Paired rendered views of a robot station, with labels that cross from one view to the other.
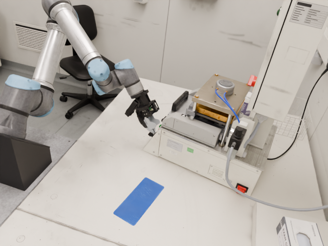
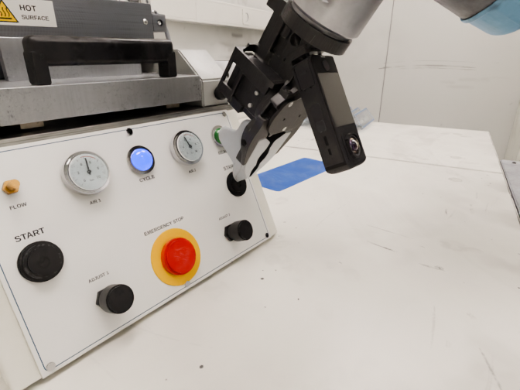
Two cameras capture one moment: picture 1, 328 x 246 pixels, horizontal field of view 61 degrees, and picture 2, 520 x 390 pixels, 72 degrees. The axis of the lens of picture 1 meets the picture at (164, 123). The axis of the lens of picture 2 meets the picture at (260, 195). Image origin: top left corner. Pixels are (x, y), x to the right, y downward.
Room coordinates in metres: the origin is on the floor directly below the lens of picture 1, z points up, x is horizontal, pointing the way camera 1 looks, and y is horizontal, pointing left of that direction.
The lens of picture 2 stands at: (1.47, 0.19, 1.00)
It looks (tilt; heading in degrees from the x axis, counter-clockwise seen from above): 22 degrees down; 196
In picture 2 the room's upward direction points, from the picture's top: straight up
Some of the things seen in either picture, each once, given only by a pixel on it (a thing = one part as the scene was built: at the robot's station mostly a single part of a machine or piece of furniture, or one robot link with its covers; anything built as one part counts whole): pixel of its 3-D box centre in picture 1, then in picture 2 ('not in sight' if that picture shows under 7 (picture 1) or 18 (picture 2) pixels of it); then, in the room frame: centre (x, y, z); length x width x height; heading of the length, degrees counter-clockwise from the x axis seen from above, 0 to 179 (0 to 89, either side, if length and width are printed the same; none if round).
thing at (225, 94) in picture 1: (227, 100); not in sight; (1.04, -0.25, 1.08); 0.31 x 0.24 x 0.13; 157
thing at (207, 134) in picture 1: (189, 127); (160, 74); (0.97, -0.11, 0.96); 0.26 x 0.05 x 0.07; 67
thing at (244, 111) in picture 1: (245, 104); not in sight; (1.48, -0.47, 0.82); 0.09 x 0.09 x 0.15
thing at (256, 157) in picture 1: (221, 127); (35, 104); (1.06, -0.26, 0.93); 0.46 x 0.35 x 0.01; 67
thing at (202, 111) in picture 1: (220, 101); not in sight; (1.06, -0.23, 1.06); 0.22 x 0.17 x 0.10; 157
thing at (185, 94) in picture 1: (180, 100); (110, 59); (1.14, -0.06, 0.99); 0.15 x 0.02 x 0.04; 157
